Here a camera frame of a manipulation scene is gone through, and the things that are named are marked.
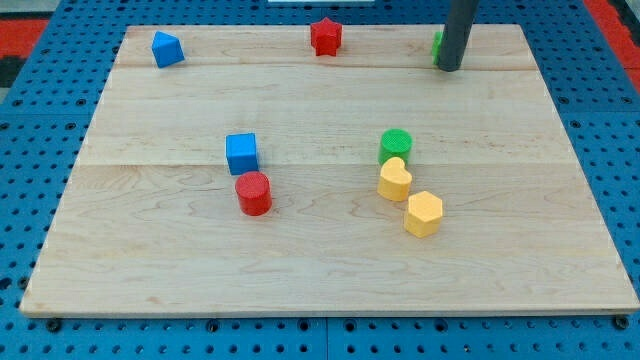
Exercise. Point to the green block behind rod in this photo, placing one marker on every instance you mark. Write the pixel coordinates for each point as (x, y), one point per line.
(436, 46)

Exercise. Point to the red cylinder block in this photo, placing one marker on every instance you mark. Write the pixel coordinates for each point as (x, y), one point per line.
(254, 193)

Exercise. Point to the wooden board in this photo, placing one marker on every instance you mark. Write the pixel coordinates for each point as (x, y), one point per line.
(149, 225)

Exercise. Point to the red star block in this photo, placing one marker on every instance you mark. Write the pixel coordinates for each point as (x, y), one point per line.
(326, 37)

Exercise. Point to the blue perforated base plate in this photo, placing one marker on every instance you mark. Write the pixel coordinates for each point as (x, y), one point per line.
(47, 111)

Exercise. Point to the green cylinder block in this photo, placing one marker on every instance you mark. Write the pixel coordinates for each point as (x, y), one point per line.
(395, 142)

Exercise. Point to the blue cube block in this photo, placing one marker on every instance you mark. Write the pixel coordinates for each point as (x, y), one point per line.
(241, 153)

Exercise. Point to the yellow heart block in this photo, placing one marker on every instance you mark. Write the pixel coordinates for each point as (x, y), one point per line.
(394, 180)

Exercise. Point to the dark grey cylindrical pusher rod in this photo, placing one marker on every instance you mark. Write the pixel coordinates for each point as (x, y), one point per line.
(456, 34)

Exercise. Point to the yellow hexagon block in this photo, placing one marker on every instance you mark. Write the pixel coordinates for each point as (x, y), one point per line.
(423, 214)

